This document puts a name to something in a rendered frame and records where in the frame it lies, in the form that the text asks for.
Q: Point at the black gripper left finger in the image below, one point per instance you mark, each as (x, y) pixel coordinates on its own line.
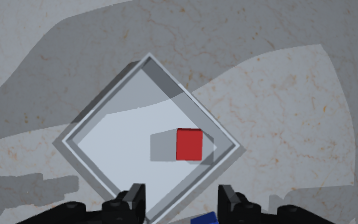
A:
(130, 203)

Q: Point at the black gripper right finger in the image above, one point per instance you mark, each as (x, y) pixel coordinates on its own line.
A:
(245, 212)

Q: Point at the red block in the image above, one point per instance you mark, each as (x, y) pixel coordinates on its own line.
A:
(189, 144)

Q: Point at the light grey square tray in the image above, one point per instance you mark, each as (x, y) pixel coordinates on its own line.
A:
(130, 137)

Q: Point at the blue block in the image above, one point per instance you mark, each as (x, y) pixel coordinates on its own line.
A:
(209, 218)

